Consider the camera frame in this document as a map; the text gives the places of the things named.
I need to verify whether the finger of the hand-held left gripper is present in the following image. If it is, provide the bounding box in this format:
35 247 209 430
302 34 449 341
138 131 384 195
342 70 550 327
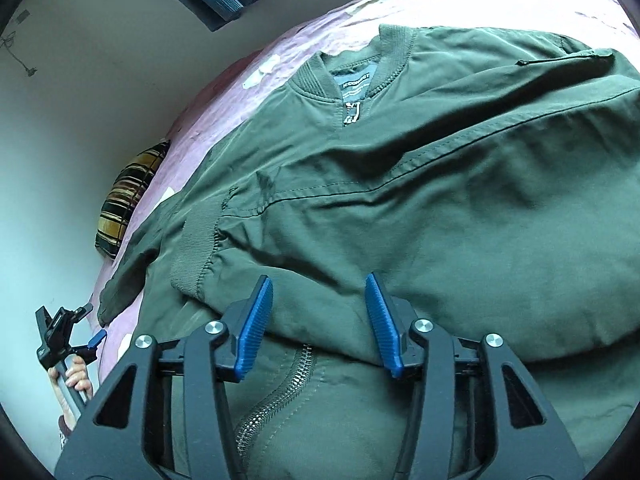
71 330 108 365

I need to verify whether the wall cable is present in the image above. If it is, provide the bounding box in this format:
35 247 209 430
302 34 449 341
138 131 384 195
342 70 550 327
0 30 40 78

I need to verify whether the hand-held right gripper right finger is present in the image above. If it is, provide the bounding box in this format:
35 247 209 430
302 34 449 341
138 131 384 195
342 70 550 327
364 272 587 480

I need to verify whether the person's left hand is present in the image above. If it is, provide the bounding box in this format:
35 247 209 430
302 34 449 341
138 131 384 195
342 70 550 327
48 354 94 407

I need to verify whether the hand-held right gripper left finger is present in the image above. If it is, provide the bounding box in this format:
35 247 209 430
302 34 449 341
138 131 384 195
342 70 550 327
54 275 275 480

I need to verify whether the striped plaid pillow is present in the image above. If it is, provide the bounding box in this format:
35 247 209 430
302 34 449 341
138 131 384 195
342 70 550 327
95 141 172 261

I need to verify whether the pink dotted bed sheet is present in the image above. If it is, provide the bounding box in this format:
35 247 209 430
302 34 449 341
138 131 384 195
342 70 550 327
95 0 640 391

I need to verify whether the green t-shirt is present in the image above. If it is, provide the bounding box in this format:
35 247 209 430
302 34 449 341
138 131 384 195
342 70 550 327
97 24 640 480

